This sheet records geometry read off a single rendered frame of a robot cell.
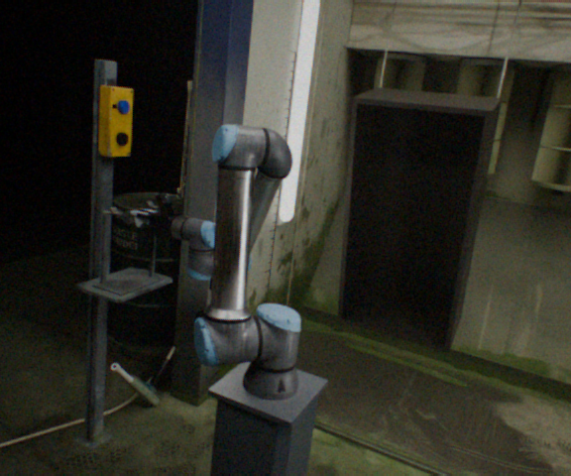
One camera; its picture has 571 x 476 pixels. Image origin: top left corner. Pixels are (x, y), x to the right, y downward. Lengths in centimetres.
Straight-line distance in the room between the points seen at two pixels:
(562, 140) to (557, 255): 77
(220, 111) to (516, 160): 223
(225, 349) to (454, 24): 258
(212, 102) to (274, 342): 121
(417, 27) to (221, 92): 161
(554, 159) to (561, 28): 73
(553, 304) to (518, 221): 60
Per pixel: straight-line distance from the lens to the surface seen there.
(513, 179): 391
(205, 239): 188
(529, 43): 350
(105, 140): 210
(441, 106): 234
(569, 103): 352
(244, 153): 152
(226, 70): 240
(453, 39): 355
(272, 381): 174
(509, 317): 365
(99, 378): 249
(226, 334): 160
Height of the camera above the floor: 157
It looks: 14 degrees down
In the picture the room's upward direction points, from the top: 7 degrees clockwise
